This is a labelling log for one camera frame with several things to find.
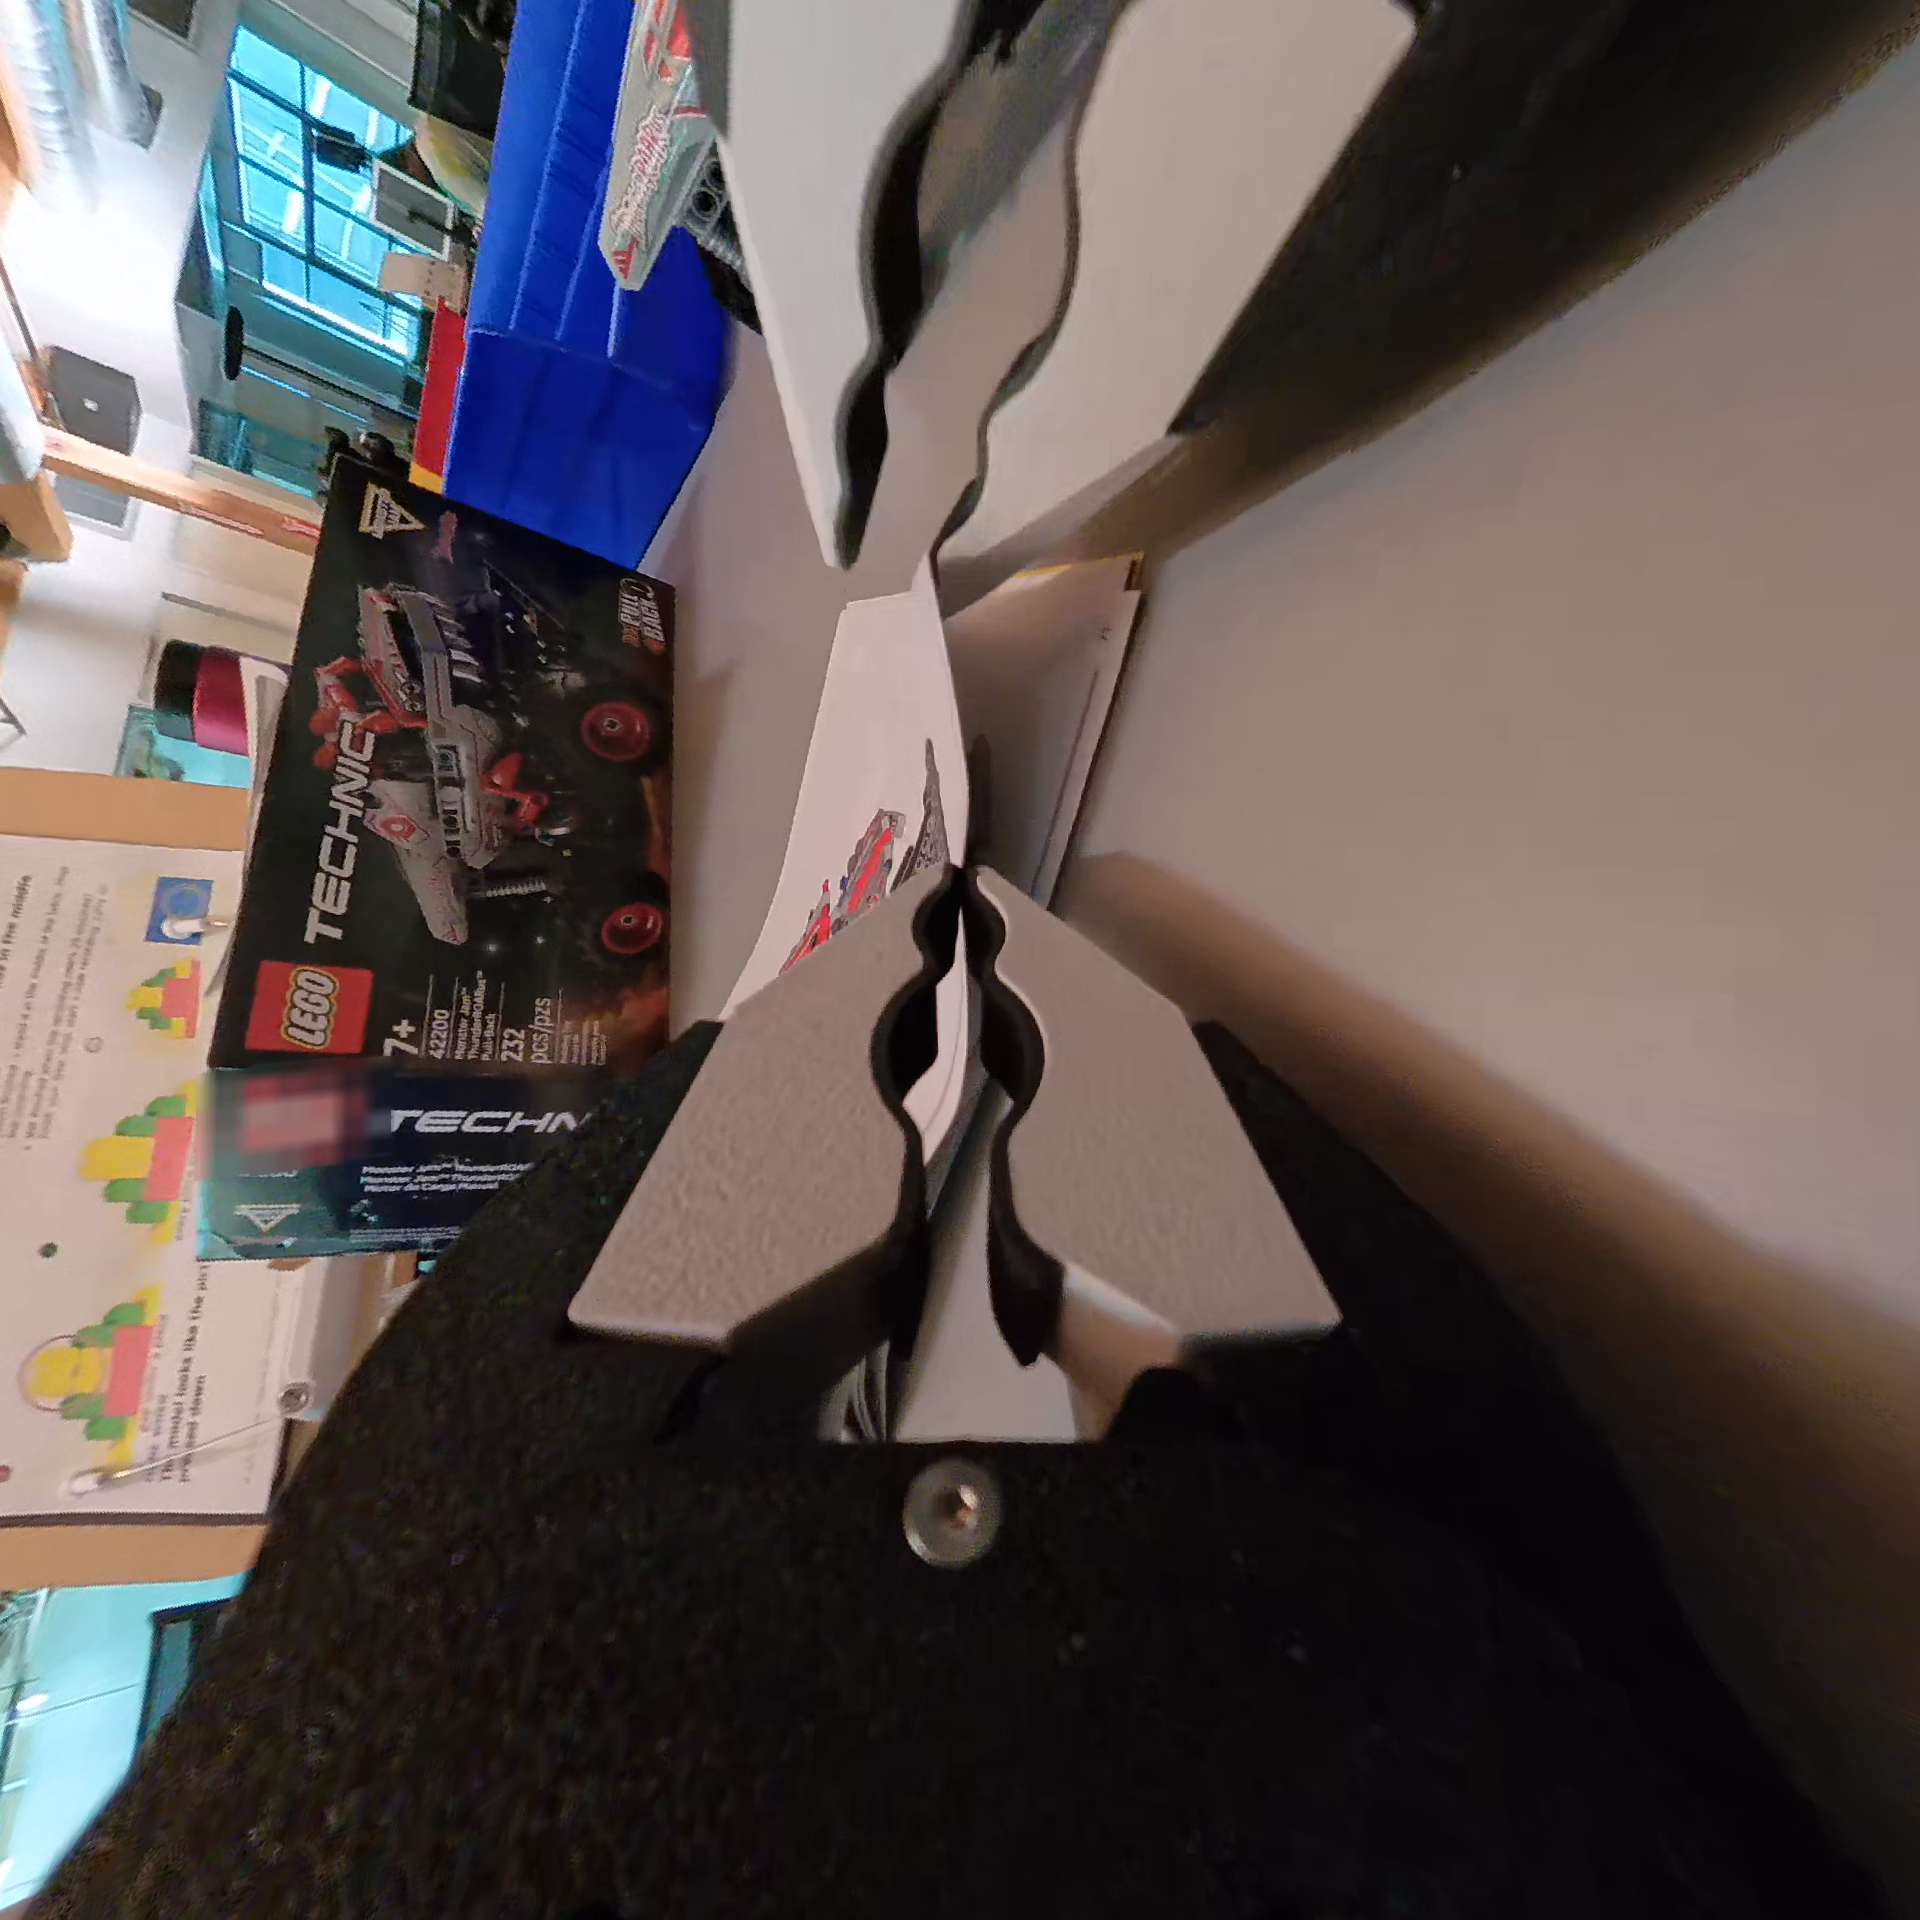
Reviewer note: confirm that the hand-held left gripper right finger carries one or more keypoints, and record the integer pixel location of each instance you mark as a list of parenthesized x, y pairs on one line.
[(1154, 1170)]

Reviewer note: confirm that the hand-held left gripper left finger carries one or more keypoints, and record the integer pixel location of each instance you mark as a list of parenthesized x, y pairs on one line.
[(750, 1170)]

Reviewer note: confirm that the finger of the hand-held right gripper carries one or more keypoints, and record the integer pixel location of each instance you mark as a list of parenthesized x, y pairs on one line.
[(1200, 180), (797, 225)]

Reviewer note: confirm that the grey red toy truck model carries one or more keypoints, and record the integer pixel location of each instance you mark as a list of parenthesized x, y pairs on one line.
[(662, 164)]

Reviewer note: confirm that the blue storage bin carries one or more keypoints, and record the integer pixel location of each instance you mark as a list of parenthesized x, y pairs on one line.
[(569, 388)]

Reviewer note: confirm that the white instruction booklet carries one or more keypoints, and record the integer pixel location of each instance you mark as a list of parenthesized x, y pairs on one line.
[(869, 721)]

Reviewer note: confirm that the grey desk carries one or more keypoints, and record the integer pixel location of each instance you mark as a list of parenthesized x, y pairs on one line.
[(1501, 751)]

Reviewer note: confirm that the red storage bin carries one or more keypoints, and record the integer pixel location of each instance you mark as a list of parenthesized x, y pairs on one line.
[(435, 398)]

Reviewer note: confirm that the black toy set box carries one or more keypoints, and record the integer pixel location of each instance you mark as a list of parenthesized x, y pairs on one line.
[(450, 721)]

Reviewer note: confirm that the printed instruction board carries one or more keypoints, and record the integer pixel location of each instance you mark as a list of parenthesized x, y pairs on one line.
[(105, 1140)]

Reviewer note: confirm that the maroon container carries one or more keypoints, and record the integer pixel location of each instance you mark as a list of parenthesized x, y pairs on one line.
[(225, 697)]

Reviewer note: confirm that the black speaker box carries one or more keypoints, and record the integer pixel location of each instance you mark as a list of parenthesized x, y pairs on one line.
[(91, 398)]

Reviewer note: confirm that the silver ventilation duct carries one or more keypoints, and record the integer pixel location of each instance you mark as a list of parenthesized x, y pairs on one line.
[(89, 89)]

